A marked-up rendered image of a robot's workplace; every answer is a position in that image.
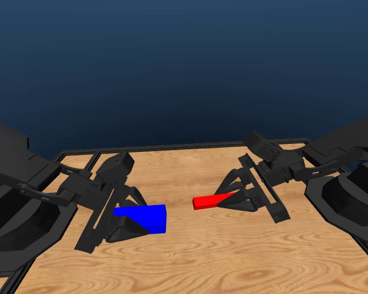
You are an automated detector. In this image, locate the black table frame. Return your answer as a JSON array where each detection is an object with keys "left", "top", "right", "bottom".
[{"left": 0, "top": 138, "right": 368, "bottom": 294}]

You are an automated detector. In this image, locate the thin red peg bar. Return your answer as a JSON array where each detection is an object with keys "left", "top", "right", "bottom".
[{"left": 192, "top": 192, "right": 237, "bottom": 211}]

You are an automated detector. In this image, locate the blue hollow socket block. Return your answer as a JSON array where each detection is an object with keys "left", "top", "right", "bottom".
[{"left": 112, "top": 203, "right": 167, "bottom": 235}]

